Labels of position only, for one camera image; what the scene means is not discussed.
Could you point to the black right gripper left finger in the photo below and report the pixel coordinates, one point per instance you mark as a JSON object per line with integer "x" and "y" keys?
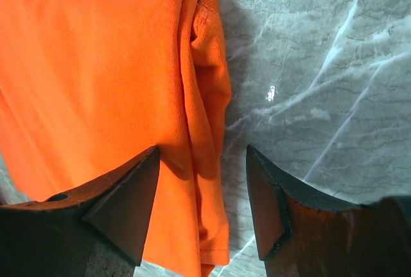
{"x": 96, "y": 229}

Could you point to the orange t shirt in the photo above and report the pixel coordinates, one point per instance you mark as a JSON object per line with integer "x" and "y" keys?
{"x": 88, "y": 84}

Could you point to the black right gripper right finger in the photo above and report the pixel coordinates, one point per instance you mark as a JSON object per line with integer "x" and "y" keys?
{"x": 302, "y": 231}

